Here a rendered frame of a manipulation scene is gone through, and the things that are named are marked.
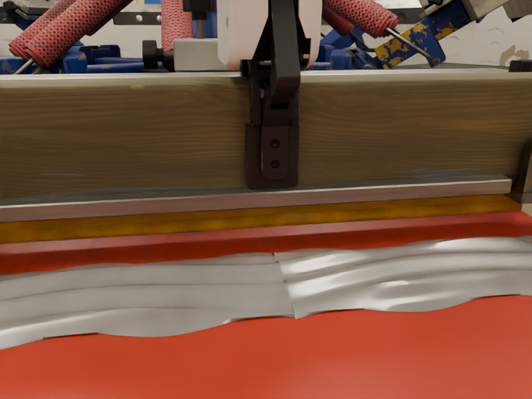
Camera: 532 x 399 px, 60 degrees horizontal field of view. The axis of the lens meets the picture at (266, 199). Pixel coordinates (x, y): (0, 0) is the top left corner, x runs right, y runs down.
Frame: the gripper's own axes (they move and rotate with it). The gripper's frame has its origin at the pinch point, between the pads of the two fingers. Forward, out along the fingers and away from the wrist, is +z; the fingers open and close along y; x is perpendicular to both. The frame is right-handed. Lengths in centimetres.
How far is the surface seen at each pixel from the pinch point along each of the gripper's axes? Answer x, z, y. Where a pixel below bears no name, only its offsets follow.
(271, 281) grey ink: -0.9, 5.6, 7.1
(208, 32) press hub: 0, -6, -77
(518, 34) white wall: 200, -3, -249
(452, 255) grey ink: 10.0, 5.3, 6.5
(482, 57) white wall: 200, 13, -284
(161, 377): -6.5, 6.0, 13.3
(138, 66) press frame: -15, 0, -73
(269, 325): -1.6, 6.0, 10.5
